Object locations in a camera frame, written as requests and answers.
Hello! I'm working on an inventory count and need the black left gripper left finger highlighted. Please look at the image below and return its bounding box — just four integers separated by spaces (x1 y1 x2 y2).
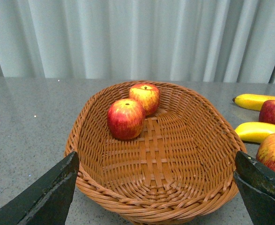
0 152 79 225

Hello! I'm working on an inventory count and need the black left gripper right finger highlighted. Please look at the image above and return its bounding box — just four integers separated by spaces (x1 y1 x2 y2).
233 151 275 225

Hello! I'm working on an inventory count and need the red yellow apple large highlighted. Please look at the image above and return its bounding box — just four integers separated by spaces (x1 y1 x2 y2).
255 132 275 180

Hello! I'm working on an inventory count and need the yellow banana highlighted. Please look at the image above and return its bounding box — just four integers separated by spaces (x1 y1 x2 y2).
235 122 275 143
232 93 275 111

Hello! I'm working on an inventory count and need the dark red apple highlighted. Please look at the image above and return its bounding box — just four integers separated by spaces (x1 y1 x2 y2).
259 100 275 124

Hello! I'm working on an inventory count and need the brown wicker basket left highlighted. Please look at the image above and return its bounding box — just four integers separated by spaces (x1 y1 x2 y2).
65 81 246 225

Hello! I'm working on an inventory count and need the red apple front left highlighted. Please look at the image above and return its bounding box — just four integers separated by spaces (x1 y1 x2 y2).
107 98 146 140

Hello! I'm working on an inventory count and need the red yellow apple back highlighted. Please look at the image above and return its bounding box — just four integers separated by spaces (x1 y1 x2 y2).
129 83 160 116

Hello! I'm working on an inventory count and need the white pleated curtain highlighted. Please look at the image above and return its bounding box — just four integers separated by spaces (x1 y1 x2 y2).
0 0 275 83

